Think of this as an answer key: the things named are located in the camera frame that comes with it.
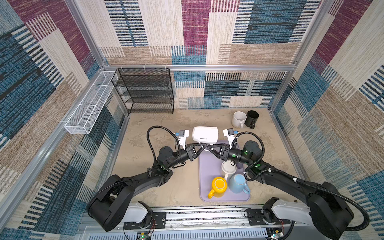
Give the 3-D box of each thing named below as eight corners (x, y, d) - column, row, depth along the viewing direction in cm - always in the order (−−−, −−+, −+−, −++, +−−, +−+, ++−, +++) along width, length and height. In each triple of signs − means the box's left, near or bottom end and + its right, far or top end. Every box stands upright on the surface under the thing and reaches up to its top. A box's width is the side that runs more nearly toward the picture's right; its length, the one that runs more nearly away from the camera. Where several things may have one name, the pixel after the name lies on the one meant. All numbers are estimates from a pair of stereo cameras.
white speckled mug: (233, 132, 108) (236, 124, 101) (230, 119, 116) (233, 111, 109) (245, 132, 108) (248, 124, 101) (241, 119, 116) (244, 111, 109)
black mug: (242, 127, 111) (246, 119, 104) (245, 117, 117) (248, 109, 110) (253, 130, 109) (257, 122, 102) (255, 120, 115) (259, 112, 108)
